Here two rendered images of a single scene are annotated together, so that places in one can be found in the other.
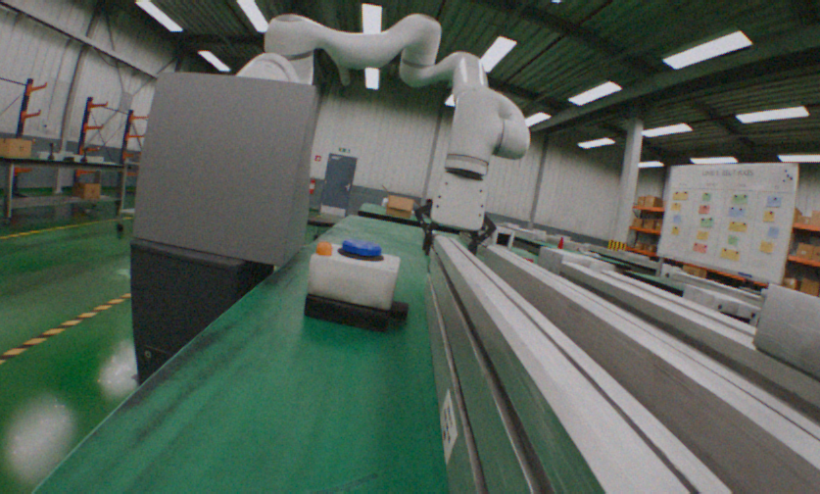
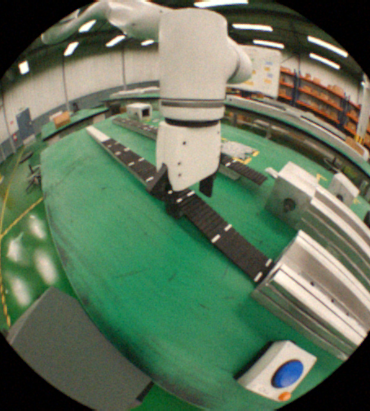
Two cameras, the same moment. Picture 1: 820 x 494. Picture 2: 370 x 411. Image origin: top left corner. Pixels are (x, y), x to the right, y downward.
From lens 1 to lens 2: 0.49 m
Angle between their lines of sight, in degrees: 51
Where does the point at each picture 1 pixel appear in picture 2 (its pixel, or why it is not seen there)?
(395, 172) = (49, 100)
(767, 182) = (265, 55)
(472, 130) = (215, 62)
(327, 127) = (10, 105)
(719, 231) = not seen: hidden behind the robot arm
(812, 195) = not seen: hidden behind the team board
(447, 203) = (189, 165)
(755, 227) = (260, 72)
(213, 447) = not seen: outside the picture
